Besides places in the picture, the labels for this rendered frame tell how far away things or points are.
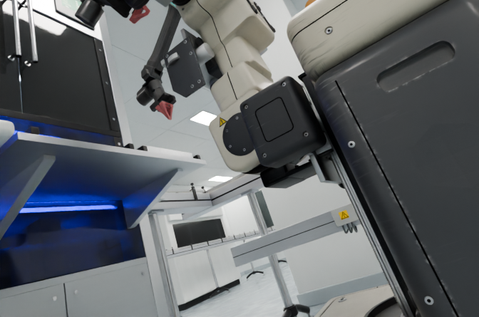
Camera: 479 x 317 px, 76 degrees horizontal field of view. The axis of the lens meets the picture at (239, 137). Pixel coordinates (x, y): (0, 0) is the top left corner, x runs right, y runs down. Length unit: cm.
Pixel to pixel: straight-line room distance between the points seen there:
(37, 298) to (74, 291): 11
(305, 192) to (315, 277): 62
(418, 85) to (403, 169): 11
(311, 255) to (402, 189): 210
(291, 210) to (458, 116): 215
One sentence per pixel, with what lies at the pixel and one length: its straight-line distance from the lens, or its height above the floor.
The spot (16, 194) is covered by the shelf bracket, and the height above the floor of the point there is 81.
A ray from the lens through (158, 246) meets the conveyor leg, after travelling 174.
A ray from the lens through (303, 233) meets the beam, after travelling 188.
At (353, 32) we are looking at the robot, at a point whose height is 71.
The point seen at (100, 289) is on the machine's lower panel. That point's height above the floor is 53.
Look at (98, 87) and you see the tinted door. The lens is 173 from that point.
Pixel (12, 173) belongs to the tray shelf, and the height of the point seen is 86.
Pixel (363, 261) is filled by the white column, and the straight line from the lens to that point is 243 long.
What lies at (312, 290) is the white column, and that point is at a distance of 257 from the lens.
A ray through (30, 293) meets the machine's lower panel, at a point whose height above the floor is 57.
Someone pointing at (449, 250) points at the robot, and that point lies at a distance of 45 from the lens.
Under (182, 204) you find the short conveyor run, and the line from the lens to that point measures 189.
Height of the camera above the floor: 47
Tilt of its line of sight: 21 degrees up
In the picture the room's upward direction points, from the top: 20 degrees counter-clockwise
